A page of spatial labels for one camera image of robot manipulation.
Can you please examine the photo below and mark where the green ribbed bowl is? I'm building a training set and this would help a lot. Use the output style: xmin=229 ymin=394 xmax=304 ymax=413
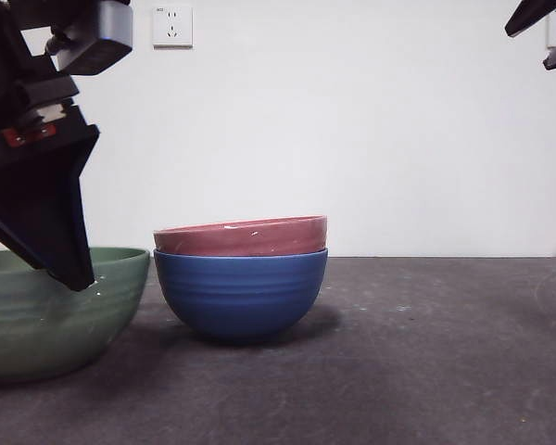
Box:
xmin=0 ymin=247 xmax=151 ymax=382

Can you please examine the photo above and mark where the red ribbed bowl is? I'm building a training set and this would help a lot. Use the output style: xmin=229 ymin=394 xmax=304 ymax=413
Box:
xmin=153 ymin=214 xmax=329 ymax=258

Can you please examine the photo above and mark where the blue ribbed bowl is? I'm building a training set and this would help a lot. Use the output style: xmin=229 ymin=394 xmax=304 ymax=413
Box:
xmin=153 ymin=248 xmax=329 ymax=345

